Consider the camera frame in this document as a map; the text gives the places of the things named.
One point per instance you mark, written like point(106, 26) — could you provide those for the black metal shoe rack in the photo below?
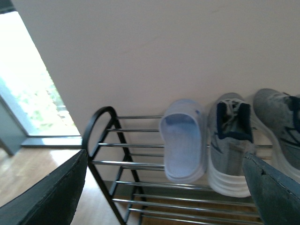
point(126, 160)

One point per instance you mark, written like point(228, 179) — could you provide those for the grey sneaker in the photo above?
point(279, 118)
point(229, 123)

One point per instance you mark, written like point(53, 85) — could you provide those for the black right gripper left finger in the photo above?
point(51, 201)

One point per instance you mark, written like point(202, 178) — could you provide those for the dark window frame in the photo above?
point(32, 113)

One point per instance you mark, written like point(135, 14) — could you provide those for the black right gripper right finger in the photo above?
point(276, 196)

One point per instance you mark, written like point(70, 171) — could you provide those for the light blue slipper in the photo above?
point(183, 130)

